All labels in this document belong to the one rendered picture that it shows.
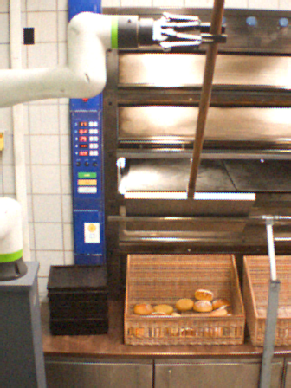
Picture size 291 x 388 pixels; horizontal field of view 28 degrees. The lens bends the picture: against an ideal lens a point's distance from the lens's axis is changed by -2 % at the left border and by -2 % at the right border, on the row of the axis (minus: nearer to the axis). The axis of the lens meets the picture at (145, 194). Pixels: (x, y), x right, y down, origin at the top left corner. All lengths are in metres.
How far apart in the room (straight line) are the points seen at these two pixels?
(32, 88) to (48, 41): 1.25
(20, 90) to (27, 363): 0.90
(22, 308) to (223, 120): 1.48
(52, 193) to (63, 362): 0.86
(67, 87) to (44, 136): 1.38
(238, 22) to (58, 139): 1.06
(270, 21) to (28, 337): 1.86
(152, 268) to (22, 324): 1.26
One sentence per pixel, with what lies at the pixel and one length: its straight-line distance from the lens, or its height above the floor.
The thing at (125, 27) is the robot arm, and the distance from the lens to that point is 1.57.
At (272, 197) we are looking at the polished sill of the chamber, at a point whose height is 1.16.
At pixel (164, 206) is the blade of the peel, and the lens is 2.52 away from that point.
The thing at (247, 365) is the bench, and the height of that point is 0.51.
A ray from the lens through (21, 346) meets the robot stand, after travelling 1.97.
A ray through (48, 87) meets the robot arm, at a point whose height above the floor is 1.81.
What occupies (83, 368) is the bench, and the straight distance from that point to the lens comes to 2.74.
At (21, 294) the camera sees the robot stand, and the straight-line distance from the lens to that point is 1.88.
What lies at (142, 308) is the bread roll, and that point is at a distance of 2.96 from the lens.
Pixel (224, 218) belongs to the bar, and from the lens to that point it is 2.60.
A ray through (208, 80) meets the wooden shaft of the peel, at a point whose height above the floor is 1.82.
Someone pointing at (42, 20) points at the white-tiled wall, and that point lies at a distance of 2.90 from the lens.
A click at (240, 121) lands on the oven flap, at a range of 2.90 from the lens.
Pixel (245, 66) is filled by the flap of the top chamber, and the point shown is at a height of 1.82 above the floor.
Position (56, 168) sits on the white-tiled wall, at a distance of 2.95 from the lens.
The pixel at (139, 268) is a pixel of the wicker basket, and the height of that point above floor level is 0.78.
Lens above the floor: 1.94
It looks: 15 degrees down
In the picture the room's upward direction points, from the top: straight up
